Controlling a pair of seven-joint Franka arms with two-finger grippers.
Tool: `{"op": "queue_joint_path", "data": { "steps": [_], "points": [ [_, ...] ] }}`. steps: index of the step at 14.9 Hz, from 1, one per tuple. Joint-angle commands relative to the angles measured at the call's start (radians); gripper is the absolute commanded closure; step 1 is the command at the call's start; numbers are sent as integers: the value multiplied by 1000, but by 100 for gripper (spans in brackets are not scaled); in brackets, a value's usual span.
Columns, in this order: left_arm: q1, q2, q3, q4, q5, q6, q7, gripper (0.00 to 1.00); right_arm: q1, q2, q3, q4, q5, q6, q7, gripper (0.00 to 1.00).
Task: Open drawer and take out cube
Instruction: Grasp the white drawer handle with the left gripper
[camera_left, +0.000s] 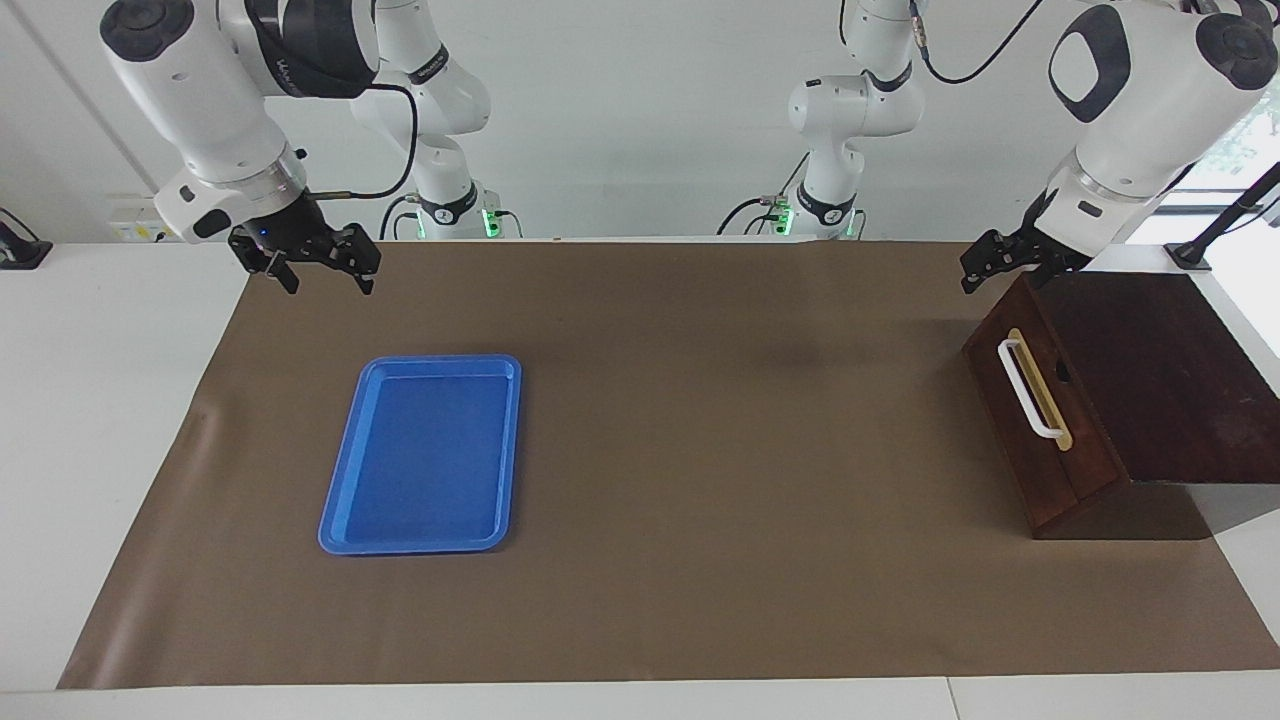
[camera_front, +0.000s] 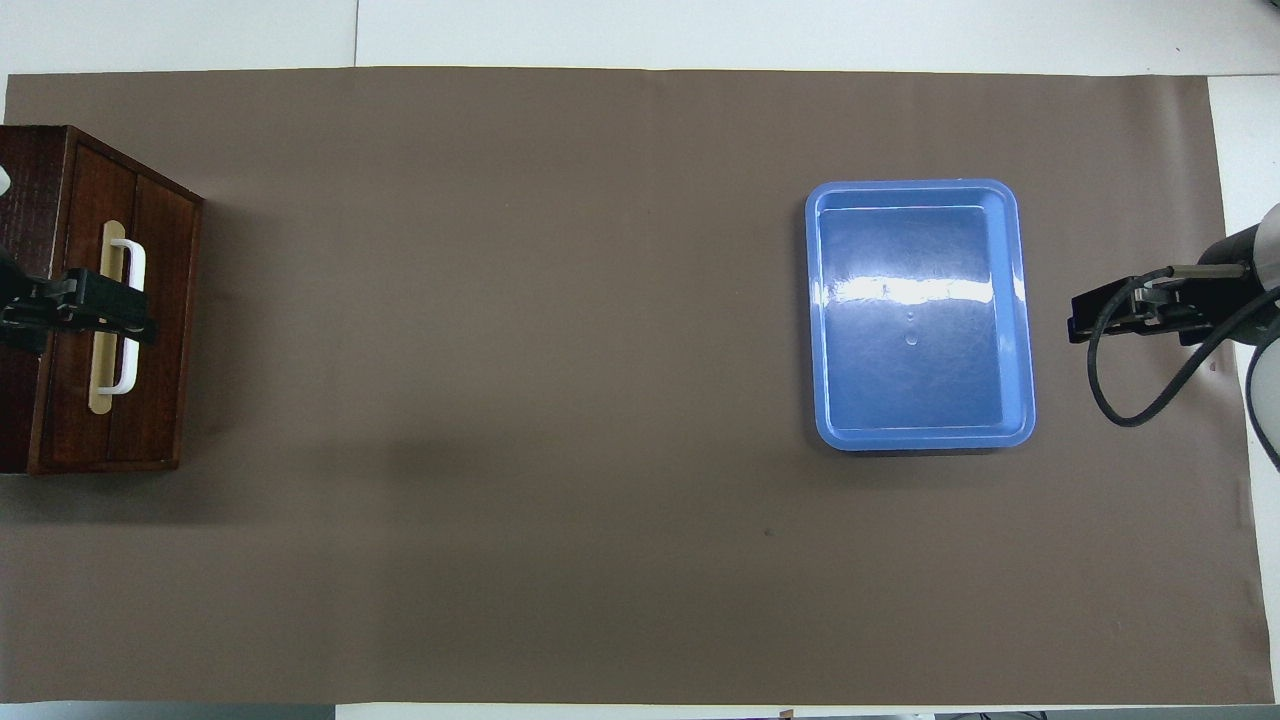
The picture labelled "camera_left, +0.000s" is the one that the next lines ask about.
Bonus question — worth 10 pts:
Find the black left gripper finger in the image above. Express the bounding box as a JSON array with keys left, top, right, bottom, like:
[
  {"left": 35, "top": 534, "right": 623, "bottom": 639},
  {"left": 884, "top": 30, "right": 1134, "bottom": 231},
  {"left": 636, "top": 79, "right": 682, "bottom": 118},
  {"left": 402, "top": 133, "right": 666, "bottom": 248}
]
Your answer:
[
  {"left": 960, "top": 230, "right": 1009, "bottom": 294},
  {"left": 1003, "top": 240, "right": 1046, "bottom": 286}
]

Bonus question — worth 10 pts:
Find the dark wooden drawer cabinet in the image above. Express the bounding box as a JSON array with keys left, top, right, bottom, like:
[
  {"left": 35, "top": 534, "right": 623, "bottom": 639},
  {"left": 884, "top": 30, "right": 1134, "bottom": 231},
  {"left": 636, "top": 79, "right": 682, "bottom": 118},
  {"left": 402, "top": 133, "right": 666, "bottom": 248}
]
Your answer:
[{"left": 962, "top": 270, "right": 1280, "bottom": 541}]

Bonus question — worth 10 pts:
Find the blue plastic tray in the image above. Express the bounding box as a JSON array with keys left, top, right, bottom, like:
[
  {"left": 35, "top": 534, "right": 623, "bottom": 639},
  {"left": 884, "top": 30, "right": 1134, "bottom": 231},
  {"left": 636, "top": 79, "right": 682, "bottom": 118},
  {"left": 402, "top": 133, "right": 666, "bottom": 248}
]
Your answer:
[{"left": 318, "top": 354, "right": 523, "bottom": 557}]

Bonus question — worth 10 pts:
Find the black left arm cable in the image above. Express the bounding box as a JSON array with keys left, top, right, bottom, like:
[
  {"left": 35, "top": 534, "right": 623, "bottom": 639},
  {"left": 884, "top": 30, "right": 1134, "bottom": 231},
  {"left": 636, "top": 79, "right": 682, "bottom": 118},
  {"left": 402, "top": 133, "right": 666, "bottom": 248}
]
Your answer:
[{"left": 905, "top": 0, "right": 1046, "bottom": 86}]

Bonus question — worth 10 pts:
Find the black base power cable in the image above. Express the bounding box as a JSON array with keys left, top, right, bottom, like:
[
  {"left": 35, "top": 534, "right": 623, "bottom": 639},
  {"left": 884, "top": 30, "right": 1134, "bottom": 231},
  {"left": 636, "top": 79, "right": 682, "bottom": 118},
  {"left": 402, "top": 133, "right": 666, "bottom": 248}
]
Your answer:
[
  {"left": 379, "top": 193, "right": 423, "bottom": 241},
  {"left": 716, "top": 196, "right": 793, "bottom": 238}
]

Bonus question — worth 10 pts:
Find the black clamp base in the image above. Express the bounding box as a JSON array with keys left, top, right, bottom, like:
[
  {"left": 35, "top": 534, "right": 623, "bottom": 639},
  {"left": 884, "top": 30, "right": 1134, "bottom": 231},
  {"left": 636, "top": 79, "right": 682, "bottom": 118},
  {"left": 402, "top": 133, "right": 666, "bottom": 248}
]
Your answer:
[{"left": 0, "top": 207, "right": 53, "bottom": 271}]

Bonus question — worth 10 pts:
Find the brown table mat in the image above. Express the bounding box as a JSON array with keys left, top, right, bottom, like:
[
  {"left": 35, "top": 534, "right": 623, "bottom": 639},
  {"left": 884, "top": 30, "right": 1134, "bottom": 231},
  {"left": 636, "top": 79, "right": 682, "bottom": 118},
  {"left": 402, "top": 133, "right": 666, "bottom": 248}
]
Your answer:
[{"left": 57, "top": 240, "right": 1280, "bottom": 691}]

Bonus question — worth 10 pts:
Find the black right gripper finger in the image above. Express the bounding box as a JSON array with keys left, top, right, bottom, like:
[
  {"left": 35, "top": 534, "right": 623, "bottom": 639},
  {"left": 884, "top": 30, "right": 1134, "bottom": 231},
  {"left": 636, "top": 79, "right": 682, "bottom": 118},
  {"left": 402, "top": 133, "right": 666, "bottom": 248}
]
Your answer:
[
  {"left": 318, "top": 226, "right": 382, "bottom": 296},
  {"left": 262, "top": 246, "right": 301, "bottom": 296}
]

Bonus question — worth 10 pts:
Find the wooden drawer with white handle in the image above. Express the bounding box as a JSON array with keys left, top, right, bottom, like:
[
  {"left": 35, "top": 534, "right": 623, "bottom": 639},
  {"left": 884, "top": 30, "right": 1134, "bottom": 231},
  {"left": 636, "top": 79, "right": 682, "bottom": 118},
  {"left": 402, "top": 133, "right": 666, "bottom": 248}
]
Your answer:
[{"left": 963, "top": 300, "right": 1123, "bottom": 533}]

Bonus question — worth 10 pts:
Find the black base data cable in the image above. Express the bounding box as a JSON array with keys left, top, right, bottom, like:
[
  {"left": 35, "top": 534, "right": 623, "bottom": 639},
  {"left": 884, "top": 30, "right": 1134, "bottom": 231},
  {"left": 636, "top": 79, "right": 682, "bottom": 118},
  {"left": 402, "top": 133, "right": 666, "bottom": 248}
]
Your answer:
[{"left": 773, "top": 150, "right": 811, "bottom": 206}]

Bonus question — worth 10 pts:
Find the white wall power outlet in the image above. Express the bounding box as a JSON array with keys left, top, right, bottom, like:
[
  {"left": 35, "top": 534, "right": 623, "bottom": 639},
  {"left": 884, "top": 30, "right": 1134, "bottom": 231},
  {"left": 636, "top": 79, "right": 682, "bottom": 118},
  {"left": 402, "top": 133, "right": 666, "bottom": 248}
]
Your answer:
[{"left": 108, "top": 196, "right": 186, "bottom": 244}]

